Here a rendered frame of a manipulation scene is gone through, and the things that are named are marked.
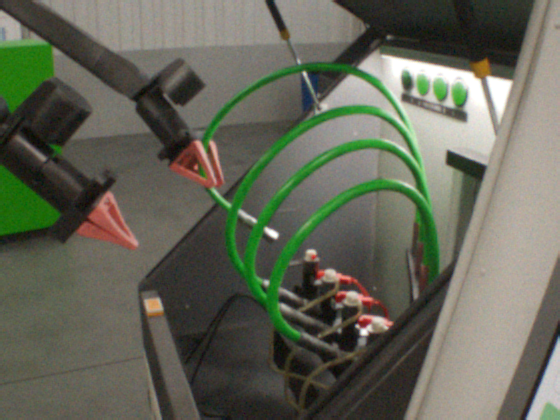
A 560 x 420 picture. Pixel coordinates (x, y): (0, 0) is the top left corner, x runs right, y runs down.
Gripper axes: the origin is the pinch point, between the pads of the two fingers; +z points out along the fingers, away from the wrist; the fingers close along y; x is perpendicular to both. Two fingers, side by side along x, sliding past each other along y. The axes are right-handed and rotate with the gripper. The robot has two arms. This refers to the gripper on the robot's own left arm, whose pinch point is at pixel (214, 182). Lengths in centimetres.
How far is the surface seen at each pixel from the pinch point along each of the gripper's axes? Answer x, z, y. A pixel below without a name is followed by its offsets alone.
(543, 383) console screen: -27, 46, -39
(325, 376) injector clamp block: 3.7, 36.3, -7.0
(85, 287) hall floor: 174, -68, 179
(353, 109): -26.9, 10.0, -9.5
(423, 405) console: -13, 44, -26
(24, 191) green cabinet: 194, -157, 211
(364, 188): -23.4, 20.8, -23.6
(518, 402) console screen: -24, 47, -38
